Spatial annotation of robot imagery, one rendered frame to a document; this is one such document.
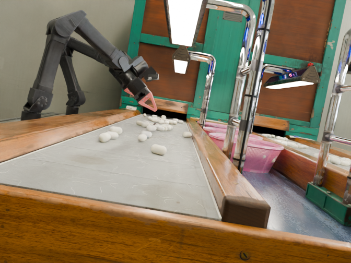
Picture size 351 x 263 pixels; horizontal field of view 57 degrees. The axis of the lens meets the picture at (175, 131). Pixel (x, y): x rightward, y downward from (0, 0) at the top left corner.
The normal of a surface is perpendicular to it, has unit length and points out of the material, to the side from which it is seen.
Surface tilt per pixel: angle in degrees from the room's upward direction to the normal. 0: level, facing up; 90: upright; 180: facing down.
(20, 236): 90
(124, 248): 90
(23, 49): 90
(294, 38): 90
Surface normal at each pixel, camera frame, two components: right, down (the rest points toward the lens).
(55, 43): 0.50, 0.37
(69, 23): 0.62, 0.18
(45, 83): 0.62, -0.05
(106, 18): 0.07, 0.11
